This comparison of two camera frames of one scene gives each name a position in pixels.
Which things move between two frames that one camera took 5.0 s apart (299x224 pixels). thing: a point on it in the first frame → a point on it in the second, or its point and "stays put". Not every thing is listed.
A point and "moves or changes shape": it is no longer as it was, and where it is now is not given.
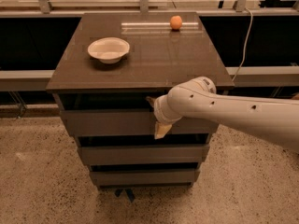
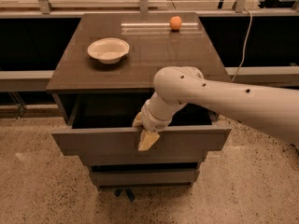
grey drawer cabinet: (106, 76) stays put
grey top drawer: (128, 122) moves or changes shape
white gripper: (158, 110) → (151, 120)
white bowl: (109, 50) stays put
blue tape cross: (129, 191) stays put
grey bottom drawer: (144, 176) stays put
